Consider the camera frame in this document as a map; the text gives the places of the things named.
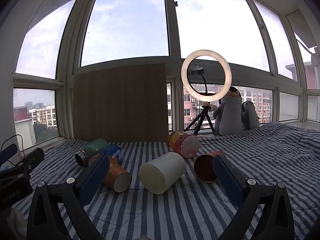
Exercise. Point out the small penguin plush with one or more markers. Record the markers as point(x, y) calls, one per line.
point(250, 117)

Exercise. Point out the phone holder on gooseneck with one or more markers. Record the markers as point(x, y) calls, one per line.
point(200, 73)

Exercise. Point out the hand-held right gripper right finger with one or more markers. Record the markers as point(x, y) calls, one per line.
point(226, 180)

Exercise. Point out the blue cup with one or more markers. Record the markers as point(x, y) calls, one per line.
point(113, 152)

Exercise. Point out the large penguin plush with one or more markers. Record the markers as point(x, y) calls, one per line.
point(228, 112)

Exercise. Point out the blue striped blanket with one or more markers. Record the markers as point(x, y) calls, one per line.
point(262, 160)

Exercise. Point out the orange paper cup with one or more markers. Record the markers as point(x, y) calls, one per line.
point(117, 175)

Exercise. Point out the black tripod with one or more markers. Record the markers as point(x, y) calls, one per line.
point(203, 120)

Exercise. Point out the copper brown cup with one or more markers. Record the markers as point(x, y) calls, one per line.
point(203, 167)

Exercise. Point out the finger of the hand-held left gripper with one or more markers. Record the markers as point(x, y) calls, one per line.
point(7, 153)
point(31, 161)

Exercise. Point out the green bottle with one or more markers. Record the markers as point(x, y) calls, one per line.
point(93, 148)

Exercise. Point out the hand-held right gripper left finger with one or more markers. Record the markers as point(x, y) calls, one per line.
point(96, 177)

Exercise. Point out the colourful printed cup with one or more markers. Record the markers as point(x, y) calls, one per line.
point(186, 145)

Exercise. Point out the white cup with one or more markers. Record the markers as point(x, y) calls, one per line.
point(162, 172)

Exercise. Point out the wooden board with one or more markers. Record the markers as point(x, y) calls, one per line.
point(120, 102)

